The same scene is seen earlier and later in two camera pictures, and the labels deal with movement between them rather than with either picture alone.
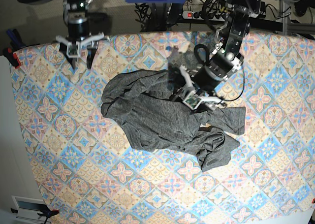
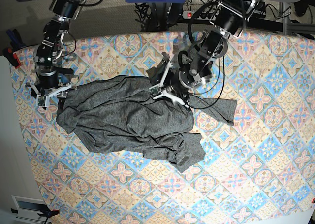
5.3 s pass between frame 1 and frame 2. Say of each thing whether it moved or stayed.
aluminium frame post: stayed
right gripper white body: moved
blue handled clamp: stayed
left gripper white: moved
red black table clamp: stayed
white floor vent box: stayed
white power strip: stayed
